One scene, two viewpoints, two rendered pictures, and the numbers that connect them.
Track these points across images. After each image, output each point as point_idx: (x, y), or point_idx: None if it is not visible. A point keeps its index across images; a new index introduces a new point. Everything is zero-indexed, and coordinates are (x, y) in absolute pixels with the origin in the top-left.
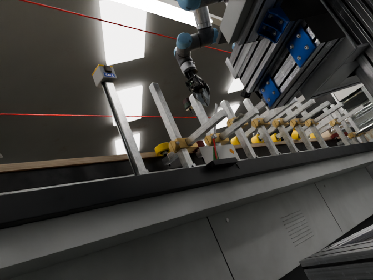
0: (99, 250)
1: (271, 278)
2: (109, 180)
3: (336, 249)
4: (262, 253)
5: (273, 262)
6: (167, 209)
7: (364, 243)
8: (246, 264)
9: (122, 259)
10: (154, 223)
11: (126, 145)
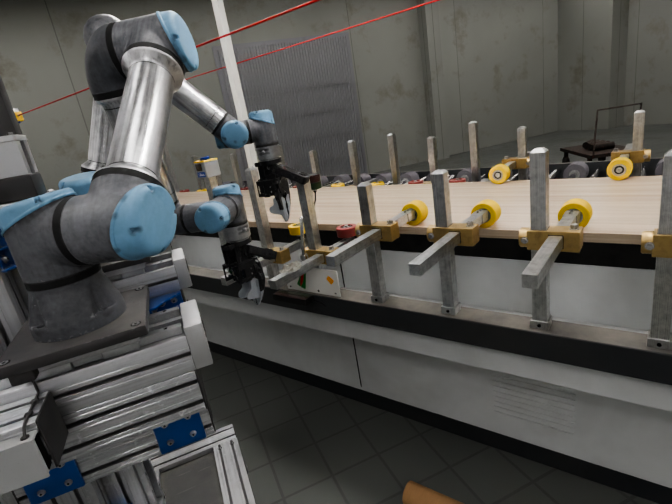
0: None
1: (412, 401)
2: (205, 277)
3: (201, 445)
4: (413, 377)
5: (427, 394)
6: (250, 307)
7: (169, 459)
8: (381, 370)
9: None
10: (240, 311)
11: None
